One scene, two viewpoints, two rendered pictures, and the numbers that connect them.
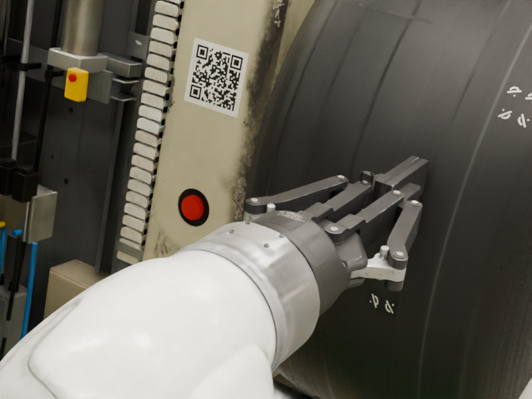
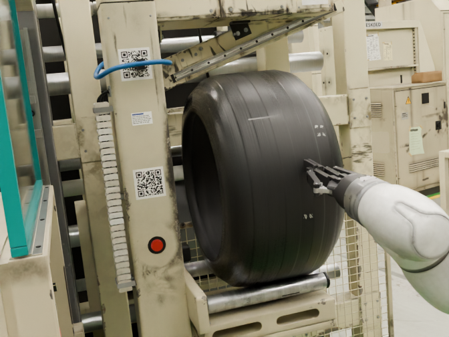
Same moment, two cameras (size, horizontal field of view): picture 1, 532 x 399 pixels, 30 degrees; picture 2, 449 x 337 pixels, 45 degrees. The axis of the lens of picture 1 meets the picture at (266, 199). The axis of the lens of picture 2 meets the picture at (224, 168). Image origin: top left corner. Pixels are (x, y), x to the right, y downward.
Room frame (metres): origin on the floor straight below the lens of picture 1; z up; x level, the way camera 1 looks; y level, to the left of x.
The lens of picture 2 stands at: (0.04, 0.85, 1.44)
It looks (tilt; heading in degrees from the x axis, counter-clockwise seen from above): 9 degrees down; 316
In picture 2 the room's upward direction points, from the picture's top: 6 degrees counter-clockwise
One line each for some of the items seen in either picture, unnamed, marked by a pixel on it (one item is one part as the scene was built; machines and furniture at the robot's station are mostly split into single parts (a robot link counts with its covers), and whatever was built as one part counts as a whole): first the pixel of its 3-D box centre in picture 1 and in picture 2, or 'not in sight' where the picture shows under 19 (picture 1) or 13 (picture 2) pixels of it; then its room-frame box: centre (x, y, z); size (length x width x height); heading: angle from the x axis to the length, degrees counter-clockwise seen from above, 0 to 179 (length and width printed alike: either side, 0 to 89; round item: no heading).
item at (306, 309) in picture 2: not in sight; (266, 316); (0.95, -0.12, 0.84); 0.36 x 0.09 x 0.06; 63
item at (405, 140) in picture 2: not in sight; (403, 140); (3.01, -4.82, 0.62); 0.91 x 0.58 x 1.25; 77
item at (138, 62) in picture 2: not in sight; (131, 64); (1.17, 0.05, 1.51); 0.19 x 0.19 x 0.06; 63
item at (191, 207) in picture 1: (195, 207); (156, 245); (1.12, 0.08, 1.06); 0.03 x 0.02 x 0.03; 63
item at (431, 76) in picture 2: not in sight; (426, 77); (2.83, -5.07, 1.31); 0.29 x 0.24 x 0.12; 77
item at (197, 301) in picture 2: not in sight; (186, 288); (1.16, -0.02, 0.90); 0.40 x 0.03 x 0.10; 153
